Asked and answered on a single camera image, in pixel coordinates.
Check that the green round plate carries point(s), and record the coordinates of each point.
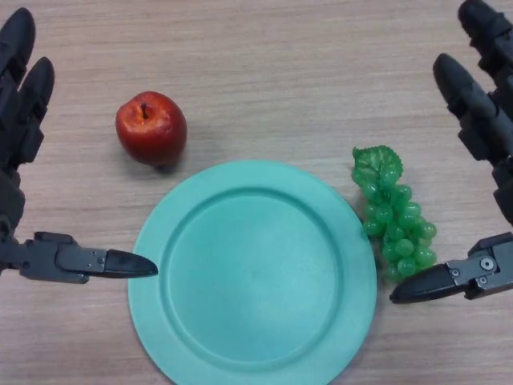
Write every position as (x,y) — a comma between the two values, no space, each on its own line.
(256,280)

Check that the green plastic grape bunch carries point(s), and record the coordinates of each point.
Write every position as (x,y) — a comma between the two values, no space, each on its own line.
(401,236)

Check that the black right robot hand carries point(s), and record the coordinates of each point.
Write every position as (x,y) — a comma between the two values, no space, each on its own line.
(485,116)

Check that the red apple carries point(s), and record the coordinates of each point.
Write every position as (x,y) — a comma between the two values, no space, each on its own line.
(152,132)

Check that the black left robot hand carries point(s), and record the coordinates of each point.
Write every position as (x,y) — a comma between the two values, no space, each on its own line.
(12,120)

